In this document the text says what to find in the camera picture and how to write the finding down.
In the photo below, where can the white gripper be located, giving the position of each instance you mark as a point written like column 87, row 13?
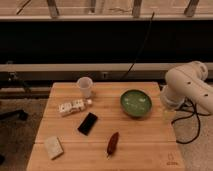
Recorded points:
column 168, row 114

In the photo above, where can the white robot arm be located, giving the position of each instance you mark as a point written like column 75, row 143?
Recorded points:
column 187, row 81

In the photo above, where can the green ceramic bowl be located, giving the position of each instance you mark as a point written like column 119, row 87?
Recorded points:
column 135, row 103

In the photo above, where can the black rectangular block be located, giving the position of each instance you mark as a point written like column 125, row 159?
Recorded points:
column 87, row 124

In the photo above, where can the clear plastic cup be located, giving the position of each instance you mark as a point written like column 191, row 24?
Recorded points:
column 85, row 85

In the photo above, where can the white plastic bottle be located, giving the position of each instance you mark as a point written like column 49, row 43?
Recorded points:
column 74, row 106

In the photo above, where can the beige sponge block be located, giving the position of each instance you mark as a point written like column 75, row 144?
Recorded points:
column 53, row 147

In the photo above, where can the black chair base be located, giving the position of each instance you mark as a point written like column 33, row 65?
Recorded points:
column 22, row 115

